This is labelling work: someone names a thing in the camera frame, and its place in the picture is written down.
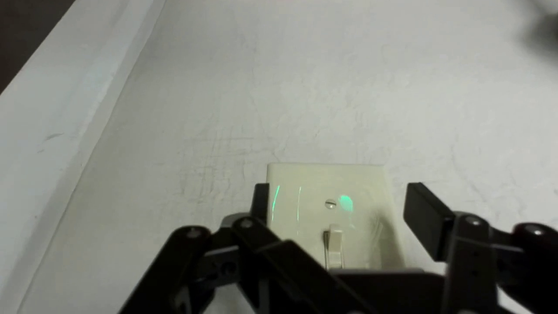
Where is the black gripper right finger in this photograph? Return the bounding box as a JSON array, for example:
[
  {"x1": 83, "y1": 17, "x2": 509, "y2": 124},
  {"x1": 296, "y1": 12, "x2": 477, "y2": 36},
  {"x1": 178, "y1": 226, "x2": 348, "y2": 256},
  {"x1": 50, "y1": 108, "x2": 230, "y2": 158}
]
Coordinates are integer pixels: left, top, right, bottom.
[{"x1": 403, "y1": 183, "x2": 558, "y2": 314}]

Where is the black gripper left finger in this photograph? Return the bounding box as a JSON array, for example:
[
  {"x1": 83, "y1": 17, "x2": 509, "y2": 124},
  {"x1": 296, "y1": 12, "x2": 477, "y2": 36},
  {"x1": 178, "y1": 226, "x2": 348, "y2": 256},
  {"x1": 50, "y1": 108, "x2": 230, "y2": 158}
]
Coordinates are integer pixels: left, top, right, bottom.
[{"x1": 118, "y1": 183, "x2": 373, "y2": 314}]

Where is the cream light switch plate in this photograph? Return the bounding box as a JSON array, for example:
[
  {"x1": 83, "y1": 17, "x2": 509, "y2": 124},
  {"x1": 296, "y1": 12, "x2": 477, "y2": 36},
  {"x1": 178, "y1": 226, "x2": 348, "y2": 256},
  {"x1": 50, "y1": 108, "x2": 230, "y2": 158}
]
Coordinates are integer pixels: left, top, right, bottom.
[{"x1": 266, "y1": 164, "x2": 404, "y2": 270}]

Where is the white door frame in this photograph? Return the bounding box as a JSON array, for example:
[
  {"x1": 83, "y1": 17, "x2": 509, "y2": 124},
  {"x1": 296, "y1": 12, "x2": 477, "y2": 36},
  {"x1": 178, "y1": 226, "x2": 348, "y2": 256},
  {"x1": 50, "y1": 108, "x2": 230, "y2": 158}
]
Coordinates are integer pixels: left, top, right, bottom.
[{"x1": 0, "y1": 0, "x2": 165, "y2": 314}]

